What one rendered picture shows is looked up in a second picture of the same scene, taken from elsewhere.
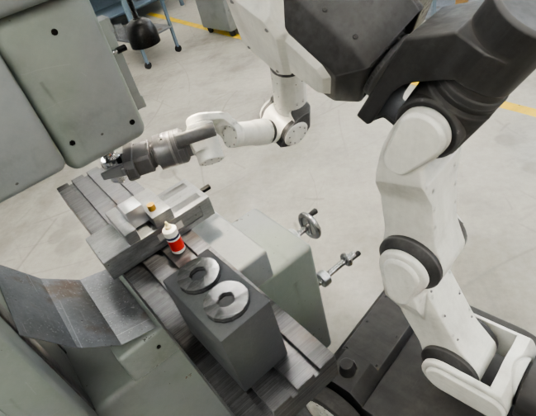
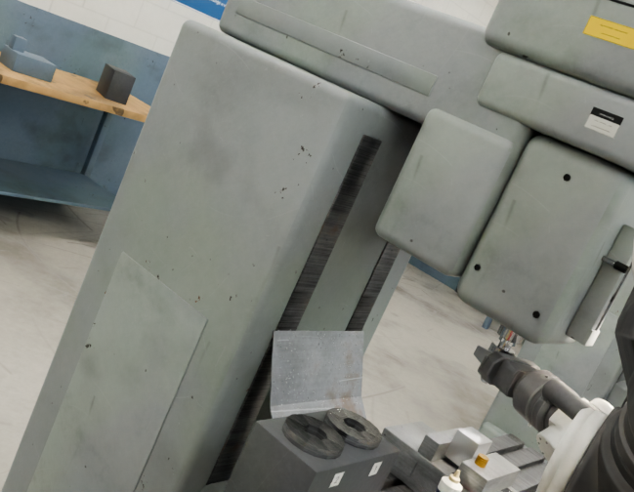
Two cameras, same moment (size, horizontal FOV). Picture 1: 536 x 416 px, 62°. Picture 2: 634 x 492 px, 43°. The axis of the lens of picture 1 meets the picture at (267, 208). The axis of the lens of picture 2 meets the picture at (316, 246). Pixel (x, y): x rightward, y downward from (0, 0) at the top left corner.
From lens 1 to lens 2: 79 cm
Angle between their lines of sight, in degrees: 63
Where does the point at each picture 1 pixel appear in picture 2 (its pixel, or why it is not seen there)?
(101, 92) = (544, 259)
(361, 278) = not seen: outside the picture
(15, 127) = (458, 204)
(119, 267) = not seen: hidden behind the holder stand
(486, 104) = (628, 449)
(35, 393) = (216, 364)
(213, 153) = (556, 438)
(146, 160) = (511, 373)
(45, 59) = (537, 187)
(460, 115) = (602, 442)
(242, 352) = (249, 474)
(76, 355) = not seen: hidden behind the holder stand
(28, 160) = (436, 234)
